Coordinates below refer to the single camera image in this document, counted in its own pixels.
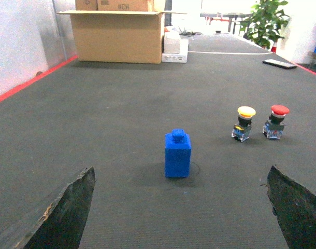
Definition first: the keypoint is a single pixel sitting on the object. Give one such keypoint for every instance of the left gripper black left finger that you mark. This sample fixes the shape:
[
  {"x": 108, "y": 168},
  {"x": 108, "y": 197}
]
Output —
[{"x": 59, "y": 224}]

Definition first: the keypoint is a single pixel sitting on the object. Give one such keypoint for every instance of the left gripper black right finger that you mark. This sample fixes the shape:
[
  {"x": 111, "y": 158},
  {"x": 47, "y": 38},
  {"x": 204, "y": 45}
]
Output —
[{"x": 294, "y": 206}]

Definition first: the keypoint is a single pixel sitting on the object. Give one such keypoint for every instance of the blue block part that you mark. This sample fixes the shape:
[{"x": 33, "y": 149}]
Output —
[{"x": 177, "y": 154}]

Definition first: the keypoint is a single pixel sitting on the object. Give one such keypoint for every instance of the black flat tablet device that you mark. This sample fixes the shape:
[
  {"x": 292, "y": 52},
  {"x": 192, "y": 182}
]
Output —
[{"x": 280, "y": 64}]

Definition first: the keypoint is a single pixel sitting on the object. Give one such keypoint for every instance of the green potted plant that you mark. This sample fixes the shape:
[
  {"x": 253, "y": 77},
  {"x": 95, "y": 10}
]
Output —
[{"x": 264, "y": 24}]

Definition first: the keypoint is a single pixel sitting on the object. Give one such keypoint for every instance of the large open cardboard box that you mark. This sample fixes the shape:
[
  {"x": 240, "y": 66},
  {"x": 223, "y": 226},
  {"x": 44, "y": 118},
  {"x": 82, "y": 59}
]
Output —
[{"x": 118, "y": 36}]

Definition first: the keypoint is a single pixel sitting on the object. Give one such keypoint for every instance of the white small box stack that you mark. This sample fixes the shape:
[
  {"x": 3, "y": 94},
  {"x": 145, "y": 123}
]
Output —
[{"x": 175, "y": 49}]

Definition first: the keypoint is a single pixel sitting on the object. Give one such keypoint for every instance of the upper cardboard box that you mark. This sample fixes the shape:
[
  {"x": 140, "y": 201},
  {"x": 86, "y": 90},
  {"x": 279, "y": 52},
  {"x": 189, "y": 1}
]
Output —
[{"x": 121, "y": 5}]

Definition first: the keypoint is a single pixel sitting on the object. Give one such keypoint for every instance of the red push button switch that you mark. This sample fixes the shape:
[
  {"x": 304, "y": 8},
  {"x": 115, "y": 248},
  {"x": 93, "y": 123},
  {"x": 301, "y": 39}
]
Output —
[{"x": 274, "y": 126}]

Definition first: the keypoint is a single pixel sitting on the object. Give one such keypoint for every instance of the yellow push button switch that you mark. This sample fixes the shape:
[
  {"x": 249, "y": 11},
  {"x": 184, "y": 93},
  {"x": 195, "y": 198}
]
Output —
[{"x": 241, "y": 130}]

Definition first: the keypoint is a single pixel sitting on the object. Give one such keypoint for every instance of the red conveyor side rail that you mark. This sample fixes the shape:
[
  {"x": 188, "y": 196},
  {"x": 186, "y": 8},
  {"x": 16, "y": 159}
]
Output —
[{"x": 22, "y": 86}]

